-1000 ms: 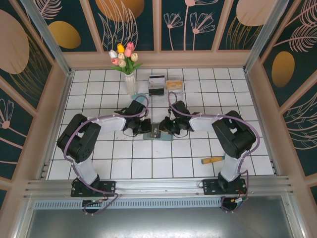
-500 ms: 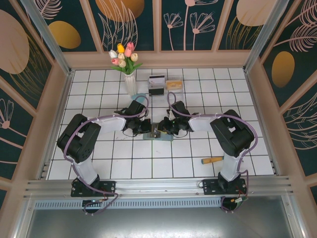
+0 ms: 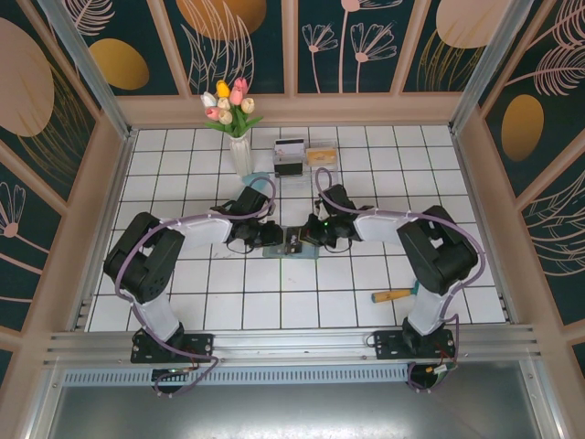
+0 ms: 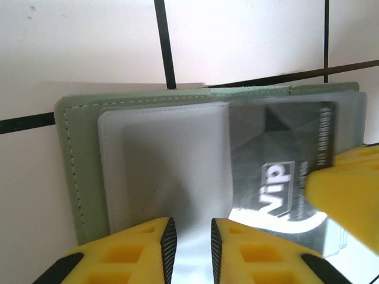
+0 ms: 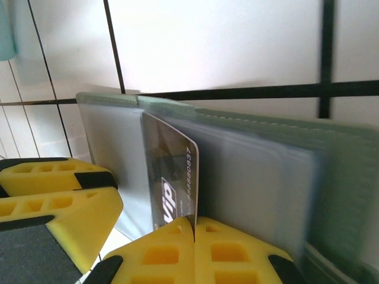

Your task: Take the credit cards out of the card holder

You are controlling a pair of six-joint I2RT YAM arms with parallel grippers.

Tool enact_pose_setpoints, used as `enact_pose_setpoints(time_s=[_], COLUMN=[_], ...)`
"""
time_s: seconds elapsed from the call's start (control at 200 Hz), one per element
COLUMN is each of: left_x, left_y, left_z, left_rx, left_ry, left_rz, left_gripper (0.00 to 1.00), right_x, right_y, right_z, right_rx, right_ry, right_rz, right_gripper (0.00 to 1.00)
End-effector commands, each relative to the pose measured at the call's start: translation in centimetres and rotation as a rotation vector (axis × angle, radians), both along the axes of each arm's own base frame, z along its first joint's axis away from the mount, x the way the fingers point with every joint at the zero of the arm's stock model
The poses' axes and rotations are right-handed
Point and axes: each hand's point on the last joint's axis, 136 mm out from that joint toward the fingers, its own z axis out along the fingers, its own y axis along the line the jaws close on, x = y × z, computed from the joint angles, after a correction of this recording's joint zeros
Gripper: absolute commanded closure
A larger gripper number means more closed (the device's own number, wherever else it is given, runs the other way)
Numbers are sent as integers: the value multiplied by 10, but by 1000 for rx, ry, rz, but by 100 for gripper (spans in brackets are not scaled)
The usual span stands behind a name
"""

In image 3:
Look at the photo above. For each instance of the green card holder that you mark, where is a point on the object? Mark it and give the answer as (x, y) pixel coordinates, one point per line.
(311, 253)

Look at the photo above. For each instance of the black card with white print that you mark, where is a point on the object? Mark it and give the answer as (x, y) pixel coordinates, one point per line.
(294, 240)

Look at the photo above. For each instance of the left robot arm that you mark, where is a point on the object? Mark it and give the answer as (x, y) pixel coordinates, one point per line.
(201, 231)

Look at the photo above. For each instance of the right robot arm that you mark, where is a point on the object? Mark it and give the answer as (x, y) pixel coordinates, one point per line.
(384, 224)

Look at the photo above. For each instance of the clear acrylic card organizer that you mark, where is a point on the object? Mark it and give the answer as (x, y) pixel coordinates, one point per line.
(297, 183)

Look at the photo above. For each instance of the black credit card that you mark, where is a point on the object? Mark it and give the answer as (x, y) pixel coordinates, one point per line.
(288, 169)

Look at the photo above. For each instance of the orange credit card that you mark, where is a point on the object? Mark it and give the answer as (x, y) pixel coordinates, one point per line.
(322, 157)

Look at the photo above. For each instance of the light teal plastic item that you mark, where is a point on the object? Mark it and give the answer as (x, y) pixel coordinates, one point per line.
(256, 177)

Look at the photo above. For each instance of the white ribbed vase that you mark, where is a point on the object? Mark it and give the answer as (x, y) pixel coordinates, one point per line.
(241, 157)

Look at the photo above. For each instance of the artificial tulip bouquet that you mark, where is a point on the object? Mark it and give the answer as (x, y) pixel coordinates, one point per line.
(233, 103)

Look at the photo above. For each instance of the small green circuit board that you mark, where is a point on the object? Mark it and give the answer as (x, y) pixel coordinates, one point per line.
(443, 370)

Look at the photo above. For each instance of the aluminium front rail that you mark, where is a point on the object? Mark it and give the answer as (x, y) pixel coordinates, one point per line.
(292, 343)

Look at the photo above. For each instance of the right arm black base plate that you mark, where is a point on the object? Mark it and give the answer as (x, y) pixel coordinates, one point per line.
(388, 345)

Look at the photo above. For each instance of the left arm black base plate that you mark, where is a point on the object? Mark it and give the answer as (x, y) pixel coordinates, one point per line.
(201, 347)

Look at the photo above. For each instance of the aluminium corner post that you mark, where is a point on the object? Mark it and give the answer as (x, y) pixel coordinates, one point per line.
(91, 68)
(489, 68)

